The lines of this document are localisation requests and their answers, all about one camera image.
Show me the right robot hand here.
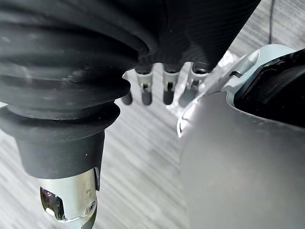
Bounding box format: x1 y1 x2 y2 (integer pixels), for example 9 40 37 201
0 0 262 229

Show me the thin black cable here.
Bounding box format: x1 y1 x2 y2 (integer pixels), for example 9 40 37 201
268 0 274 44

